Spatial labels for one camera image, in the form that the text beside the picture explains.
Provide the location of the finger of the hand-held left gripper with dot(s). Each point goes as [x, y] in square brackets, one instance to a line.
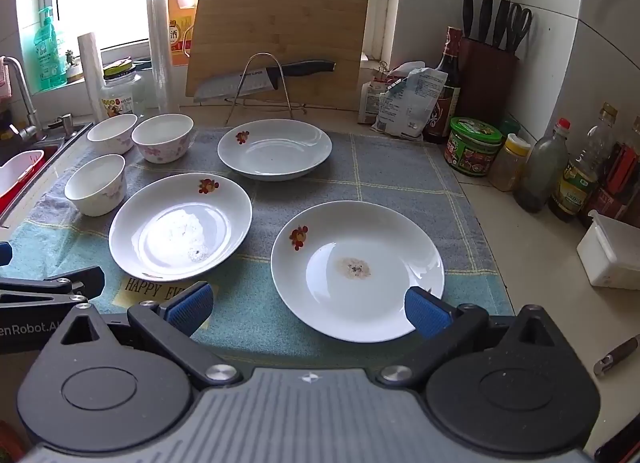
[5, 255]
[75, 283]

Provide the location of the dark soy sauce bottle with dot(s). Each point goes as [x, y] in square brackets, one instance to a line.
[447, 93]

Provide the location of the black kitchen scissors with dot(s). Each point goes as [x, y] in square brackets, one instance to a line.
[520, 25]

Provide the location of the steel sink knob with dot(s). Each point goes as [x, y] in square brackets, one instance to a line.
[65, 124]

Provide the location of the bamboo cutting board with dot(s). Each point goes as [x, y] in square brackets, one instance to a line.
[280, 23]

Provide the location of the white plastic box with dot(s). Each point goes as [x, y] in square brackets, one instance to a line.
[612, 253]

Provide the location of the grey and blue checked towel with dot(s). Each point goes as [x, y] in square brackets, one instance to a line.
[390, 173]

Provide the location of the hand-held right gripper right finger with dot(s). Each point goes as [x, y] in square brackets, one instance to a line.
[425, 313]

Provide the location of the glass jar with dark lid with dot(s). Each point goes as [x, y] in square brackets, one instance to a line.
[120, 98]

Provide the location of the red-labelled sauce bottle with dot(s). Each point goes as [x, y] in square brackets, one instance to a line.
[617, 178]

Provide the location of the red-capped glass bottle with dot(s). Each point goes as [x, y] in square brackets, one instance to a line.
[542, 173]

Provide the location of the yellow-lidded spice jar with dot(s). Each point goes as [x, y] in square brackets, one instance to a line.
[510, 163]

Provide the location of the white printed bag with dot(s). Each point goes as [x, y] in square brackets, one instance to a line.
[407, 103]

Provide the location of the white bowl with pink flowers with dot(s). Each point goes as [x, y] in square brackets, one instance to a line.
[162, 135]
[107, 130]
[95, 183]

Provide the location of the red and white bag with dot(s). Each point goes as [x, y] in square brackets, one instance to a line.
[369, 103]

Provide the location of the steel faucet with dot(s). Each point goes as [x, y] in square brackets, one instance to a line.
[20, 88]

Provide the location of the white plate with red flowers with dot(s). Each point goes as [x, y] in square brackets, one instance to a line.
[360, 243]
[170, 233]
[280, 150]

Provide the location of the clear cling film roll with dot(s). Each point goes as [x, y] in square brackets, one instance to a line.
[162, 53]

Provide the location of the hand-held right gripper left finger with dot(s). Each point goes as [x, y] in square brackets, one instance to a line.
[192, 305]

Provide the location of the large cooking oil jug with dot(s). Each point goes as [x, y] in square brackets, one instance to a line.
[180, 18]

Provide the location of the steel sink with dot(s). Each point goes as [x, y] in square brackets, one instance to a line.
[50, 143]

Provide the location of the green dish soap bottle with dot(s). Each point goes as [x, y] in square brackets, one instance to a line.
[49, 53]

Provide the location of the green-capped bottle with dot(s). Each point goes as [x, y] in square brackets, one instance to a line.
[510, 128]

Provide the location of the dark red knife block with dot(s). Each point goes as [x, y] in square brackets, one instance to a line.
[487, 83]

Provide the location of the white paper roll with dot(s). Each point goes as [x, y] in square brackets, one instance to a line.
[92, 73]

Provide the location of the white and red basin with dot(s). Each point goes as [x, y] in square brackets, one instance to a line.
[17, 173]

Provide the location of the small potted plant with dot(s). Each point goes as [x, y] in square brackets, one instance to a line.
[73, 68]

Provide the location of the green sauce jar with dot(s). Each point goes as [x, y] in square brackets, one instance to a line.
[472, 148]

